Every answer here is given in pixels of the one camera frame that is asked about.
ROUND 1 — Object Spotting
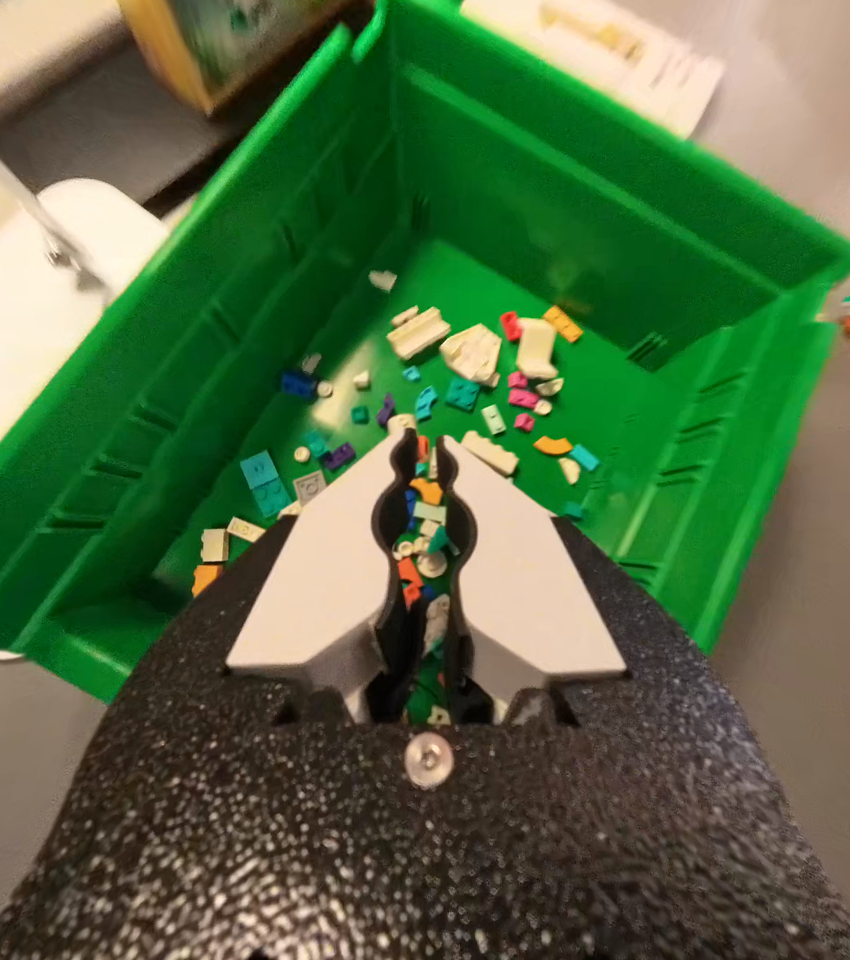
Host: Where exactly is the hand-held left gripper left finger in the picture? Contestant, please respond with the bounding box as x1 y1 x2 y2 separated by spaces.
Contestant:
224 429 418 724

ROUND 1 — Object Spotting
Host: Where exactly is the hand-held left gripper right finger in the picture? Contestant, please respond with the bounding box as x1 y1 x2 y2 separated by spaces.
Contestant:
436 435 630 724

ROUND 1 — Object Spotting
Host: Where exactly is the pile of bricks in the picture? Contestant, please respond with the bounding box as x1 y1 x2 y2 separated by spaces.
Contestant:
191 268 603 726

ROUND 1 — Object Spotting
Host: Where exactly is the green plastic bin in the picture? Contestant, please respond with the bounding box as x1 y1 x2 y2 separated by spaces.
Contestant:
0 0 850 706

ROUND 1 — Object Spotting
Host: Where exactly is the yellow toy set box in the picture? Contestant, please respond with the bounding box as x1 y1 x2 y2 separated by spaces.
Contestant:
117 0 366 115

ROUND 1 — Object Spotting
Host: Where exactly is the white table base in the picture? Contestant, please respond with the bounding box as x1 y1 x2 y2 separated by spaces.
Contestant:
0 112 172 490

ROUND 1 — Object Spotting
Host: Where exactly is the thick instruction booklet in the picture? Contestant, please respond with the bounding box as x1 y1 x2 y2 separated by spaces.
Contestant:
462 0 727 141

